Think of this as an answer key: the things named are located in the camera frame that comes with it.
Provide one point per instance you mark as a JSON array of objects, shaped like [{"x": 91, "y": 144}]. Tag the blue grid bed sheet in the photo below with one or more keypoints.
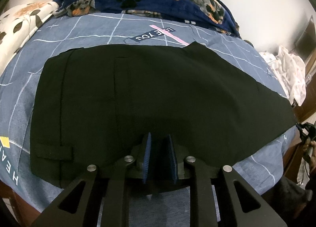
[{"x": 19, "y": 81}]

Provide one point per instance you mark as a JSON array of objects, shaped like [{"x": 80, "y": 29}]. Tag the white patterned crumpled cloth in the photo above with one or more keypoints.
[{"x": 289, "y": 70}]

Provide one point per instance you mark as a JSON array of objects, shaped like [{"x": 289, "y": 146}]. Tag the navy dog print blanket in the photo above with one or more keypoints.
[{"x": 210, "y": 14}]

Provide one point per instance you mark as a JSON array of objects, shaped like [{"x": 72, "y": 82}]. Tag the black pants orange lining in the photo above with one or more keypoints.
[{"x": 95, "y": 105}]

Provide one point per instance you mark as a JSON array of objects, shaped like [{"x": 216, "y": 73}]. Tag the white floral pillow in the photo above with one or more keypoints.
[{"x": 18, "y": 24}]

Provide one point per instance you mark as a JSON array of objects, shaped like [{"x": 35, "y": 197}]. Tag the person's right hand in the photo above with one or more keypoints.
[{"x": 309, "y": 153}]

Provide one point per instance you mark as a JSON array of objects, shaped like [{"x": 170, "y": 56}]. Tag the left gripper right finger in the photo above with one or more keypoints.
[{"x": 218, "y": 196}]

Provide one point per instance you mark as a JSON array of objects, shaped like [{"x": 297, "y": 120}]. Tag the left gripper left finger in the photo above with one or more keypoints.
[{"x": 100, "y": 197}]

